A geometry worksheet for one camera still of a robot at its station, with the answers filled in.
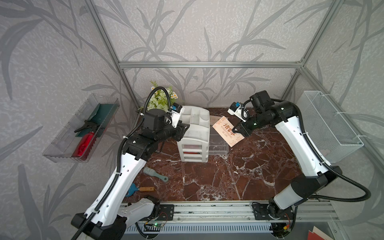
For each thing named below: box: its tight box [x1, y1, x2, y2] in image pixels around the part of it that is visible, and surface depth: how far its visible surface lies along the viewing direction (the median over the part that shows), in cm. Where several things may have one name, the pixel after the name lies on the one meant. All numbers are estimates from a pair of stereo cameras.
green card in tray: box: [75, 103, 117, 138], surface depth 69 cm
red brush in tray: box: [71, 131, 97, 161], surface depth 60 cm
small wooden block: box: [139, 186, 155, 192], surface depth 82 cm
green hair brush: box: [143, 167, 169, 182], surface depth 88 cm
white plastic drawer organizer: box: [176, 105, 211, 163], surface depth 84 cm
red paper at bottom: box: [307, 230, 325, 240], surface depth 68 cm
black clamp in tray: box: [74, 120, 100, 133], surface depth 67 cm
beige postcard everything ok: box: [212, 115, 245, 148], surface depth 73 cm
